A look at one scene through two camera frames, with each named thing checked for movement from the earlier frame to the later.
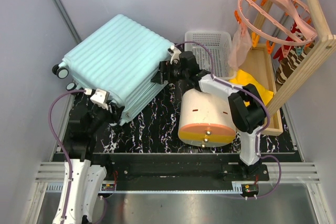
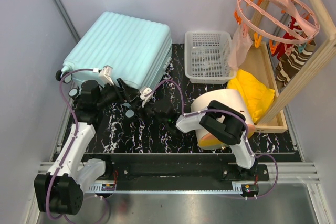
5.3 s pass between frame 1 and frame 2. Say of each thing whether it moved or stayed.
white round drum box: moved
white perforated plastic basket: stayed
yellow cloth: stayed
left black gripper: moved
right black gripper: moved
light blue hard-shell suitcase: moved
